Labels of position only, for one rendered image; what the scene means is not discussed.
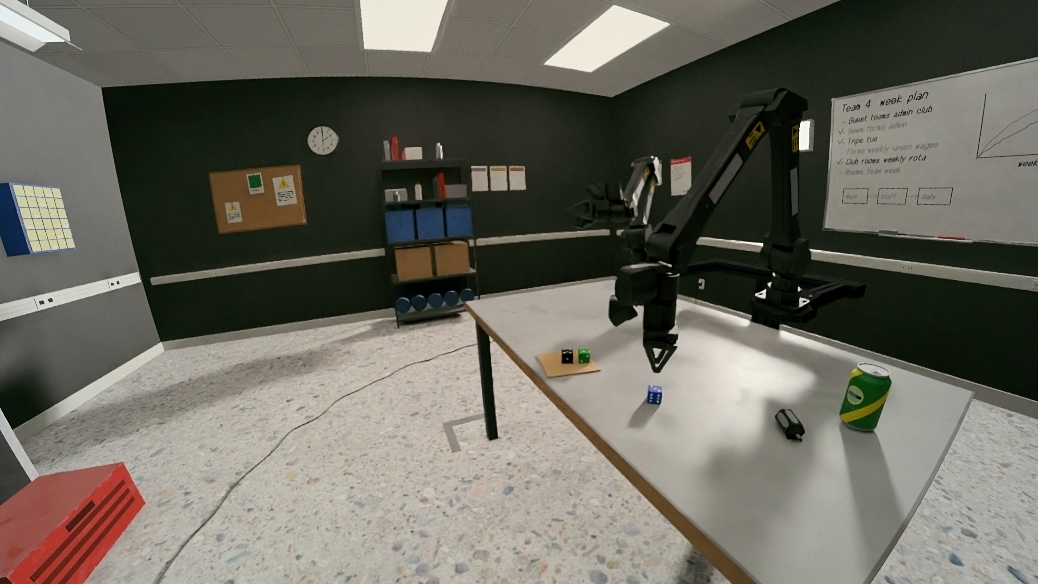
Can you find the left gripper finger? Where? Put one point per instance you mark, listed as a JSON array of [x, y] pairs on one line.
[[661, 354], [670, 348]]

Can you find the tan flat mat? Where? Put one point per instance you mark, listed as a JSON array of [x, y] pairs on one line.
[[553, 367]]

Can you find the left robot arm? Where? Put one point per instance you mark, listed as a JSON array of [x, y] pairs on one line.
[[784, 250]]

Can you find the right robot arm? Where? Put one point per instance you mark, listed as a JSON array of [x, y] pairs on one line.
[[642, 177]]

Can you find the green drink can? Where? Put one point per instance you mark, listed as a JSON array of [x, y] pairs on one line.
[[865, 396]]

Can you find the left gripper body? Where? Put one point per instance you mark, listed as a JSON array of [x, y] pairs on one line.
[[668, 327]]

